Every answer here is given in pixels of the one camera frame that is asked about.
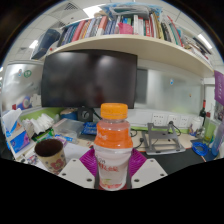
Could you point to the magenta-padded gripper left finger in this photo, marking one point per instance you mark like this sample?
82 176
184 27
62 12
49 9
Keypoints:
75 173

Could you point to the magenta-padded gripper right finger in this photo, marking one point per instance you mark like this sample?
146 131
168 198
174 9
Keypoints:
150 171

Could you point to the orange-capped clear drink bottle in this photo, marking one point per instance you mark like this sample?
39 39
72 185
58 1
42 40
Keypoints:
113 150

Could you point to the clear blue water bottle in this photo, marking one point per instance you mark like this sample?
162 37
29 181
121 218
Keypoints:
218 140

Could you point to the black desk mat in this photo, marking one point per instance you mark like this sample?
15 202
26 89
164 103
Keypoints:
180 161

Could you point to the grey metal laptop stand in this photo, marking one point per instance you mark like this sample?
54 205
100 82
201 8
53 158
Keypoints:
163 141

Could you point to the clear plastic container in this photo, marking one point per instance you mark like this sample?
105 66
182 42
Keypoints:
68 127

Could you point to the blue snack packet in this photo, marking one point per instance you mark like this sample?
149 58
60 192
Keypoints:
89 128

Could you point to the stack of white napkins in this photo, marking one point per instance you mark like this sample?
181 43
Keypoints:
41 122

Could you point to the blue cardboard box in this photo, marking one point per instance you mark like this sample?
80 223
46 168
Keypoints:
19 141

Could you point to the dark wine bottle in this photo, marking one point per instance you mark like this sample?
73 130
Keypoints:
202 111

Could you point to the white tissue box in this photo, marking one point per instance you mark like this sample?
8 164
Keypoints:
10 121

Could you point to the black computer monitor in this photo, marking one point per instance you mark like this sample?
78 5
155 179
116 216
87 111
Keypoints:
88 78

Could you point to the purple poster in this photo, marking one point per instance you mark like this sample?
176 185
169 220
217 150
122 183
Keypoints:
219 87

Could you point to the white shelf with books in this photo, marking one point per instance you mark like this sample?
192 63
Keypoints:
133 45

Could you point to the white wall socket strip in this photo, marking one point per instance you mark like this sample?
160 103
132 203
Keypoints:
168 119

